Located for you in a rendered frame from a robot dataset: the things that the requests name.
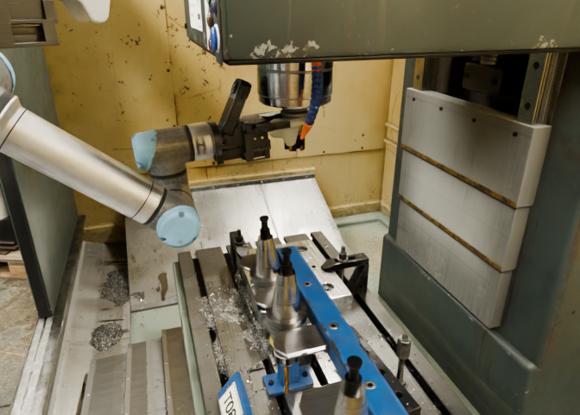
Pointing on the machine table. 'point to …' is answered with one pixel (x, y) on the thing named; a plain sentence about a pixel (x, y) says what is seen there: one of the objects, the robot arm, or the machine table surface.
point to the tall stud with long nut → (402, 355)
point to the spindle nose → (292, 84)
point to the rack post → (301, 376)
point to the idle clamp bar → (391, 379)
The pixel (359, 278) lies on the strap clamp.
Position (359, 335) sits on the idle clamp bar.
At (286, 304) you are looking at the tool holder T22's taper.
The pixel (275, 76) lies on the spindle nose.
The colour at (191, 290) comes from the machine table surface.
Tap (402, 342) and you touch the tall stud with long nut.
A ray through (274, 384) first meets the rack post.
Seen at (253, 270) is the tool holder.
